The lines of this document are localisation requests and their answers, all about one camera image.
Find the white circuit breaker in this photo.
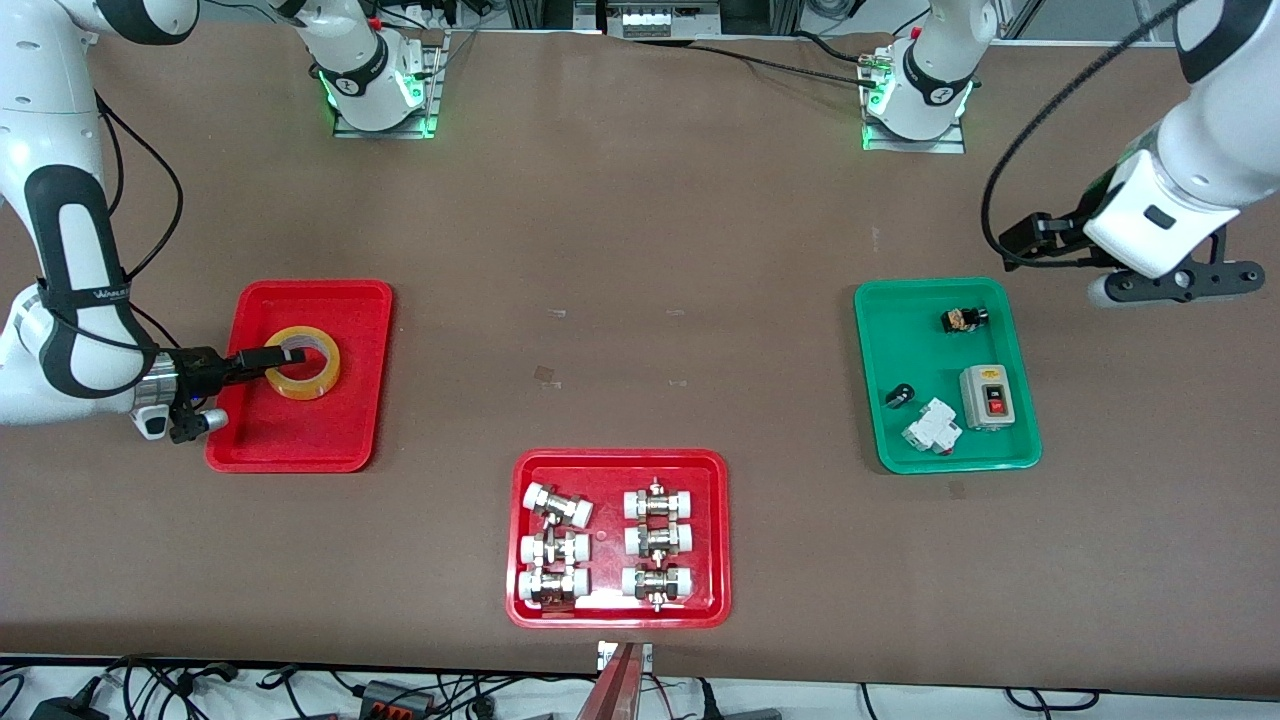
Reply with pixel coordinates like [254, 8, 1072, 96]
[901, 397, 964, 456]

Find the empty red plastic tray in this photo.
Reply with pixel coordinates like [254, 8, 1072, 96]
[205, 279, 395, 474]

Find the small silver metal bracket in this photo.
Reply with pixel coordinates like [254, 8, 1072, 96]
[596, 640, 655, 673]

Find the grey push-button switch box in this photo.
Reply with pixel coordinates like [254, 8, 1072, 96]
[958, 364, 1013, 432]

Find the green plastic tray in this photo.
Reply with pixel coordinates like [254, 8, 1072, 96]
[853, 277, 1043, 475]

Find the yellow clear tape roll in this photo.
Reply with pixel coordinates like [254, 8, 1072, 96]
[263, 326, 342, 401]

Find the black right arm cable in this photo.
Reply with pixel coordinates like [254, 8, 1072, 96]
[95, 92, 187, 353]

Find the metal white pipe fitting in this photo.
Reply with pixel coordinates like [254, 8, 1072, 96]
[623, 478, 696, 521]
[621, 563, 695, 612]
[517, 566, 592, 609]
[522, 482, 595, 529]
[519, 530, 592, 569]
[624, 520, 695, 559]

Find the black orange connector box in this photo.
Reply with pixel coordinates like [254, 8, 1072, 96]
[355, 679, 438, 717]

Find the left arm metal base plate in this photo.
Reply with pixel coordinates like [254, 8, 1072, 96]
[862, 45, 968, 155]

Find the black plug block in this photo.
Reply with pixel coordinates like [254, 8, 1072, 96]
[695, 678, 783, 720]

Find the aluminium frame rail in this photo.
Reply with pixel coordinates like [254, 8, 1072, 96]
[505, 0, 806, 39]

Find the red tray holding fittings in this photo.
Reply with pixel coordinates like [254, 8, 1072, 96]
[505, 448, 733, 630]

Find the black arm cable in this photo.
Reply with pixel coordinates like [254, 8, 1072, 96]
[981, 0, 1196, 263]
[95, 92, 187, 353]

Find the black cable across table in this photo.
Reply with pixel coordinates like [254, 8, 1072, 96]
[690, 38, 906, 89]

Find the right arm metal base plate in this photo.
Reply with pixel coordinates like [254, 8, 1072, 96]
[333, 28, 448, 140]

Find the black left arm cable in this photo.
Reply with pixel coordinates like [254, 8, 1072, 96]
[981, 0, 1196, 263]

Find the black power adapter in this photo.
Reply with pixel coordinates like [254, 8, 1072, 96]
[28, 693, 109, 720]

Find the red metal bar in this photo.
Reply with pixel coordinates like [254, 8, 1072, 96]
[574, 643, 647, 720]

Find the white power strip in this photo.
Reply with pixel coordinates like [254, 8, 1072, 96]
[620, 5, 677, 41]

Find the black cable tangle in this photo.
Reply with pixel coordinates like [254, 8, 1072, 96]
[100, 655, 241, 720]

